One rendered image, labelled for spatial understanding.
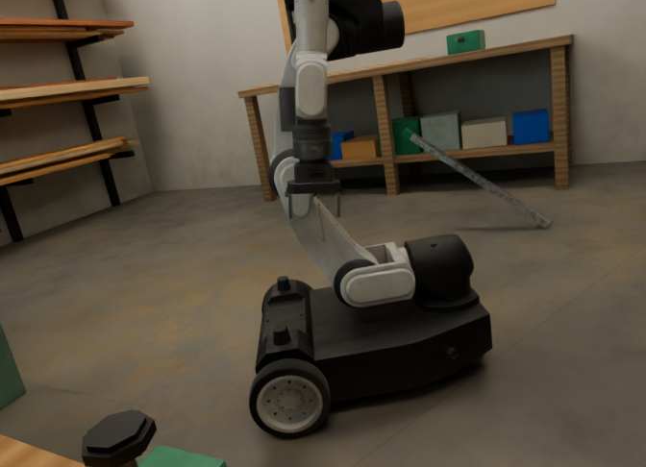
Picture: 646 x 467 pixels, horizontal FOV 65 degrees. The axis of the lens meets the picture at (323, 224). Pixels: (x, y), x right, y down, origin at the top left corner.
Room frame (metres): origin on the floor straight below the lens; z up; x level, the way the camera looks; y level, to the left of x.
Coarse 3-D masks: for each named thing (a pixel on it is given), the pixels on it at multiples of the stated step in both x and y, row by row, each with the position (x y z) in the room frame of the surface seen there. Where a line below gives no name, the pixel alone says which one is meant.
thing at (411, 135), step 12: (408, 132) 2.53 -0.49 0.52; (420, 144) 2.50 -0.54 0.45; (432, 144) 2.52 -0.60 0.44; (444, 156) 2.45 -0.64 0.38; (456, 168) 2.43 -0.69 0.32; (468, 168) 2.44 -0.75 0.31; (480, 180) 2.38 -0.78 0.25; (492, 192) 2.35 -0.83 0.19; (504, 192) 2.35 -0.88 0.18; (516, 204) 2.30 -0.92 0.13; (528, 216) 2.28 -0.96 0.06; (540, 216) 2.27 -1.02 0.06
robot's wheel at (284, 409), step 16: (272, 368) 1.09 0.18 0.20; (288, 368) 1.08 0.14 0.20; (304, 368) 1.08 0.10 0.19; (256, 384) 1.08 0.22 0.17; (272, 384) 1.09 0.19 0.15; (288, 384) 1.09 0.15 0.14; (304, 384) 1.09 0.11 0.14; (320, 384) 1.08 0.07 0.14; (256, 400) 1.07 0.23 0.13; (272, 400) 1.09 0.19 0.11; (288, 400) 1.09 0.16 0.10; (304, 400) 1.09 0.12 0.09; (320, 400) 1.08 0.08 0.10; (256, 416) 1.07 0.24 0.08; (272, 416) 1.09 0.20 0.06; (288, 416) 1.09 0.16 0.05; (304, 416) 1.09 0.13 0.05; (320, 416) 1.08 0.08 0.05; (272, 432) 1.08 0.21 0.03; (288, 432) 1.07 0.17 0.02; (304, 432) 1.08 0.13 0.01
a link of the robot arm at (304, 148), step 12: (300, 144) 1.11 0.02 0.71; (312, 144) 1.10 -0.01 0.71; (324, 144) 1.10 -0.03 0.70; (300, 156) 1.11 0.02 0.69; (312, 156) 1.10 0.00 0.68; (324, 156) 1.10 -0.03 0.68; (300, 168) 1.11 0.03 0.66; (312, 168) 1.11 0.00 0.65; (324, 168) 1.11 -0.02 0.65; (300, 180) 1.11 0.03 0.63; (312, 180) 1.11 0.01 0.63; (324, 180) 1.11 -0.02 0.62; (336, 180) 1.14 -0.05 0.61; (288, 192) 1.12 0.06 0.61; (300, 192) 1.11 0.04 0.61; (312, 192) 1.11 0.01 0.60; (324, 192) 1.11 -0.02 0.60
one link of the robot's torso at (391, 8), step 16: (288, 0) 1.30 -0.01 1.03; (336, 0) 1.30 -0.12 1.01; (352, 0) 1.30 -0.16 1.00; (368, 0) 1.30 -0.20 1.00; (288, 16) 1.34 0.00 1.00; (352, 16) 1.32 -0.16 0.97; (368, 16) 1.30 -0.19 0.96; (384, 16) 1.32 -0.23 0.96; (400, 16) 1.31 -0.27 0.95; (352, 32) 1.31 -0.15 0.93; (368, 32) 1.31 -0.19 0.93; (384, 32) 1.31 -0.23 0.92; (400, 32) 1.32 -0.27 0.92; (352, 48) 1.33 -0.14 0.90; (368, 48) 1.34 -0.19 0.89; (384, 48) 1.35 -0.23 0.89
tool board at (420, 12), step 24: (384, 0) 3.95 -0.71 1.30; (408, 0) 3.87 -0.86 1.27; (432, 0) 3.78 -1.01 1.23; (456, 0) 3.70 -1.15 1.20; (480, 0) 3.63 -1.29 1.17; (504, 0) 3.55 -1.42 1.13; (528, 0) 3.48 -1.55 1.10; (552, 0) 3.41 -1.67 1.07; (408, 24) 3.88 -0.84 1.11; (432, 24) 3.79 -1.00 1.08; (288, 48) 4.37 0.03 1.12
